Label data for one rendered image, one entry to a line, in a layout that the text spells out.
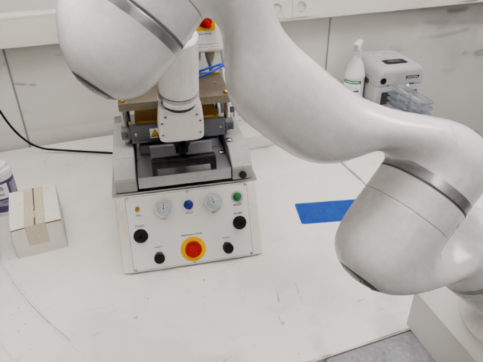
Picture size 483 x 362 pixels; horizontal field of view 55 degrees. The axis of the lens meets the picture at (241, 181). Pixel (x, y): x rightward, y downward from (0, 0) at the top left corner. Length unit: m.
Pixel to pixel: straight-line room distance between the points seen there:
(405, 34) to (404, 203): 1.71
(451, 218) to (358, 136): 0.15
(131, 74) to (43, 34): 1.22
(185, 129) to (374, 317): 0.58
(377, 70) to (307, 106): 1.39
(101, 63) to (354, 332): 0.78
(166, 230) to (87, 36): 0.74
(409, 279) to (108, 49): 0.41
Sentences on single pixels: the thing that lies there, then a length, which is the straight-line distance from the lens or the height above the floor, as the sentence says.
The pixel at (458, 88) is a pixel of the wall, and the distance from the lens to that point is 2.57.
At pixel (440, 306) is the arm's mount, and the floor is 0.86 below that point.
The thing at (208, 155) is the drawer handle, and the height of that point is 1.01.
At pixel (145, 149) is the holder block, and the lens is 1.19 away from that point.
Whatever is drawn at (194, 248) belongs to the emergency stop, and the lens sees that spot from 1.15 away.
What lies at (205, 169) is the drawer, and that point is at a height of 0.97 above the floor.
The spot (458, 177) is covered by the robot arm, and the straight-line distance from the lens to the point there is 0.59.
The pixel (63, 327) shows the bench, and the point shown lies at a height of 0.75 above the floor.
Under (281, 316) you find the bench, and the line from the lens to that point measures 1.05.
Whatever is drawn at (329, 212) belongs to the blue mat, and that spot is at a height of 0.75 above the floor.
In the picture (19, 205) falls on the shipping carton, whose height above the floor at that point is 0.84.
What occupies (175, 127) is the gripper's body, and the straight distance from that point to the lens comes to 1.03.
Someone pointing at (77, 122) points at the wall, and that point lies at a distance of 1.83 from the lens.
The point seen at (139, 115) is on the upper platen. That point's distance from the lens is 1.19.
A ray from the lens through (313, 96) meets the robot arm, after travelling 0.50.
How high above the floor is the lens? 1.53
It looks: 32 degrees down
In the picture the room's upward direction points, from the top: straight up
